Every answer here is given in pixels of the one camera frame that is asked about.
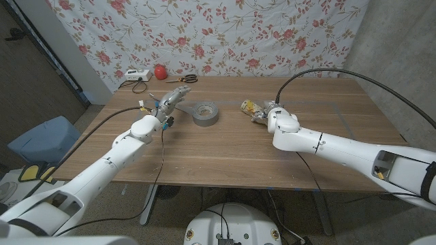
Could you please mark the dark round floor fan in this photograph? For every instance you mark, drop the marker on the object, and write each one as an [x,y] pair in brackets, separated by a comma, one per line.
[168,192]

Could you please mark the blue-grey storage box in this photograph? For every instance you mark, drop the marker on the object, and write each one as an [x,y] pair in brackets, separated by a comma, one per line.
[44,139]

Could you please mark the grey duct tape roll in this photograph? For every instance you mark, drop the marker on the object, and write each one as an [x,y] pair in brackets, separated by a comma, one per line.
[206,119]

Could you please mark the white floor mat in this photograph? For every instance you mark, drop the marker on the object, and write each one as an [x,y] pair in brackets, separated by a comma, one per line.
[20,190]

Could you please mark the grey table leg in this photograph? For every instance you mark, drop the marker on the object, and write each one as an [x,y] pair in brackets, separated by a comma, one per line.
[323,214]

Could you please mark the white charger power strip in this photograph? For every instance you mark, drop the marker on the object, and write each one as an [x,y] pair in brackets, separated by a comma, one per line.
[138,75]

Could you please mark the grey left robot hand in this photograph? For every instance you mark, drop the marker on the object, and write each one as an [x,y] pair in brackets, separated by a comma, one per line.
[170,102]

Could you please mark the bottle package with yellow label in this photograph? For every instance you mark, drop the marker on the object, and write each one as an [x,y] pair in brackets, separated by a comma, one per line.
[250,107]

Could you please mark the white robot torso base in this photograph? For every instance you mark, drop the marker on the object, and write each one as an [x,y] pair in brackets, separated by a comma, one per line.
[235,221]

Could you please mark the white table leg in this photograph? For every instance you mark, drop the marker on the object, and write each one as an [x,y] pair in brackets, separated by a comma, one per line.
[148,204]

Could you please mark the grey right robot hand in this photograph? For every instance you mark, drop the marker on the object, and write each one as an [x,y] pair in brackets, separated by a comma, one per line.
[261,117]

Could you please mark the white robot chest rim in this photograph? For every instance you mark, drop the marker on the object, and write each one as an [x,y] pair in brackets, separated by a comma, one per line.
[68,241]

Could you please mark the yellow and black slipper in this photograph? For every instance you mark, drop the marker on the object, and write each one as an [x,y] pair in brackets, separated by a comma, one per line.
[49,174]
[30,173]

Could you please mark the orange and black scissors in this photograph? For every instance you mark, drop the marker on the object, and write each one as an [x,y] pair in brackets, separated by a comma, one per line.
[187,79]

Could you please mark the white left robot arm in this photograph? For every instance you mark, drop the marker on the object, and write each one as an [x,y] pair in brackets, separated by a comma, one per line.
[95,177]

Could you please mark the floral backdrop cloth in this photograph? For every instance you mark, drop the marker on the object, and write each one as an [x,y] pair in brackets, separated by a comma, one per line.
[221,34]

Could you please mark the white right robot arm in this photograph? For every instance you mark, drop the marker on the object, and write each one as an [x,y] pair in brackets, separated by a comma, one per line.
[340,149]

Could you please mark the red ball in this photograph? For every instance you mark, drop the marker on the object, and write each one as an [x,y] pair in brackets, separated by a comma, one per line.
[160,73]

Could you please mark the grey white sneaker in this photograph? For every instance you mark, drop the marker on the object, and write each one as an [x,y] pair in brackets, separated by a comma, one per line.
[7,190]

